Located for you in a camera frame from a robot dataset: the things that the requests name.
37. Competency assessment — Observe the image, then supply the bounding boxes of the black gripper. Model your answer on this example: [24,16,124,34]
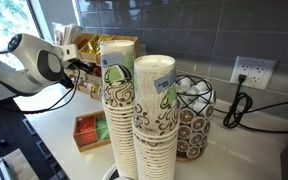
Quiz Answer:
[70,60,96,76]

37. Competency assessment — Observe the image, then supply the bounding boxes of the bamboo tray, yellow sachets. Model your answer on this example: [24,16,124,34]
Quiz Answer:
[95,34,142,67]
[78,34,102,65]

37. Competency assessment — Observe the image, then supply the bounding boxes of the bamboo tray, brown sachets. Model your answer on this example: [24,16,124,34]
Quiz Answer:
[71,32,89,52]

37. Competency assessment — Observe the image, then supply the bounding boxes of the yellow sachets pile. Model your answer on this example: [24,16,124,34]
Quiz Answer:
[96,35,115,45]
[83,40,101,55]

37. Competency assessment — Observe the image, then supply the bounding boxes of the white paper stirrer packets bundle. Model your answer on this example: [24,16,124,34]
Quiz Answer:
[51,22,84,47]

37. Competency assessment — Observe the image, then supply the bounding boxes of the patterned paper cup stack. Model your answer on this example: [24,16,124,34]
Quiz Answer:
[99,39,139,180]
[131,54,181,180]

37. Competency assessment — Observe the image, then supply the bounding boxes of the red tea bags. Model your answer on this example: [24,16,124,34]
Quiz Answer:
[76,116,99,147]

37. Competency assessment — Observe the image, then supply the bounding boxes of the green tea bags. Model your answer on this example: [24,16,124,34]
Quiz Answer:
[95,119,112,142]

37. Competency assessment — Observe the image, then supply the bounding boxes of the long bamboo tea box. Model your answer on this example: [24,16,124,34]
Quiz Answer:
[72,110,112,154]

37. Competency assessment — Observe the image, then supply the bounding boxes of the window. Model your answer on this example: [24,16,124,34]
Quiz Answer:
[0,0,53,73]

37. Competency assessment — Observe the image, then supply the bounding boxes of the black robot stand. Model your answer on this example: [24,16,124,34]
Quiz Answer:
[0,98,69,180]

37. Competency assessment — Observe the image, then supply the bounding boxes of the white round plate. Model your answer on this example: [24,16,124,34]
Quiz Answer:
[101,162,132,180]

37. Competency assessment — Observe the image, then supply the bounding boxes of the brown lid coffee pod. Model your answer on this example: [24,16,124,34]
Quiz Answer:
[190,116,208,133]
[178,108,196,125]
[186,145,202,160]
[177,124,194,141]
[176,138,191,154]
[188,131,205,147]

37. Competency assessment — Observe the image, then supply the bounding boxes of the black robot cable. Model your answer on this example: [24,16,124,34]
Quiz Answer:
[0,65,82,115]

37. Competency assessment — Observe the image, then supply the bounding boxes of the black wire pod holder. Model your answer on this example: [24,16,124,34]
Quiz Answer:
[174,74,217,163]

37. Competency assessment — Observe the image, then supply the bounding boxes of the black power cable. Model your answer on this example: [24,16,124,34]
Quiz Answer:
[213,73,288,135]

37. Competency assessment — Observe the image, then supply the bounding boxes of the white wall outlet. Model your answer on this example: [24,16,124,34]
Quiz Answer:
[229,55,279,91]

